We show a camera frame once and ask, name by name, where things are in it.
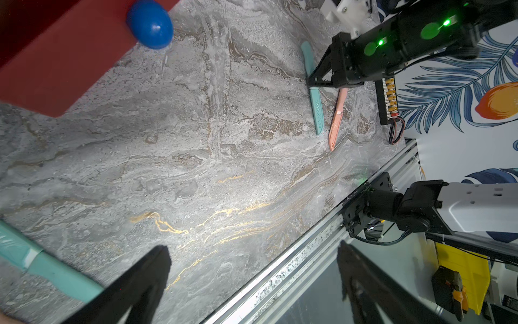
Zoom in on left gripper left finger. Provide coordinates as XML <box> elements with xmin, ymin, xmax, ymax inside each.
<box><xmin>64</xmin><ymin>245</ymin><xmax>171</xmax><ymax>323</ymax></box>

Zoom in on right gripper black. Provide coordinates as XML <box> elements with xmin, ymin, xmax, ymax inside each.
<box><xmin>306</xmin><ymin>24</ymin><xmax>404</xmax><ymax>88</ymax></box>

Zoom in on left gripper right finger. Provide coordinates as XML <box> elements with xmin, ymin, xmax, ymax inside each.
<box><xmin>337</xmin><ymin>240</ymin><xmax>446</xmax><ymax>323</ymax></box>

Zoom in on teal fruit knife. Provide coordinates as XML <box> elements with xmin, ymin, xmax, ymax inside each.
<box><xmin>301</xmin><ymin>41</ymin><xmax>325</xmax><ymax>135</ymax></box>
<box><xmin>1</xmin><ymin>221</ymin><xmax>104</xmax><ymax>303</ymax></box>

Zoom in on red three-drawer cabinet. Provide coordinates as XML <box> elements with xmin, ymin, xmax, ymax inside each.
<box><xmin>0</xmin><ymin>0</ymin><xmax>181</xmax><ymax>118</ymax></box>

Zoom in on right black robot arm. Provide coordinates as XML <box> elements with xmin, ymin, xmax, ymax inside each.
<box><xmin>308</xmin><ymin>1</ymin><xmax>517</xmax><ymax>250</ymax></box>

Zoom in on pink fruit knife right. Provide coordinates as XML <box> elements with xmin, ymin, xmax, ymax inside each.
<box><xmin>328</xmin><ymin>88</ymin><xmax>348</xmax><ymax>151</ymax></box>

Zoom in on black connector board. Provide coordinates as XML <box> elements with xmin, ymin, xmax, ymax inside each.
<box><xmin>374</xmin><ymin>78</ymin><xmax>399</xmax><ymax>126</ymax></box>

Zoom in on yellow bin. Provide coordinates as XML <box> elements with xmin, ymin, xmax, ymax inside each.
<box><xmin>435</xmin><ymin>243</ymin><xmax>490</xmax><ymax>315</ymax></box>

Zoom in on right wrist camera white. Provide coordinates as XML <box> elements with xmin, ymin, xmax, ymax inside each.
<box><xmin>320</xmin><ymin>0</ymin><xmax>378</xmax><ymax>40</ymax></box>

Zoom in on aluminium front rail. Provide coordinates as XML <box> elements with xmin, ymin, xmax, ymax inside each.
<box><xmin>204</xmin><ymin>139</ymin><xmax>418</xmax><ymax>323</ymax></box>

